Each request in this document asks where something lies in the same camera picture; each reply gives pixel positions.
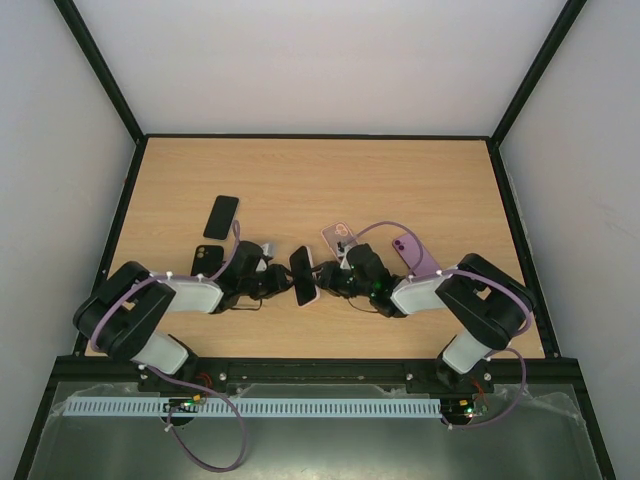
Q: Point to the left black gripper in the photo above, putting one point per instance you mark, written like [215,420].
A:
[279,282]

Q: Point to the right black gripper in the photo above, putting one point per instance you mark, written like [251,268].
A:
[329,276]

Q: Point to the black phone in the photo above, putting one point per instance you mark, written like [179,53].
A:
[221,217]
[297,268]

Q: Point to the pink phone case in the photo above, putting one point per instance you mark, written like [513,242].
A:
[308,292]
[336,232]

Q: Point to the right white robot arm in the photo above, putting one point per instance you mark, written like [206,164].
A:
[492,307]

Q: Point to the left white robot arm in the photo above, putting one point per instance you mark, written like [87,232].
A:
[121,318]

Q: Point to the black phone case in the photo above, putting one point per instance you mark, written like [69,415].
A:
[208,259]

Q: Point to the purple phone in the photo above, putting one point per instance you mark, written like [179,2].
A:
[415,255]

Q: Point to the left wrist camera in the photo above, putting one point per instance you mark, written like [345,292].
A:
[268,254]

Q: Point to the white slotted cable duct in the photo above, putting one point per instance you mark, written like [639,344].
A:
[255,408]

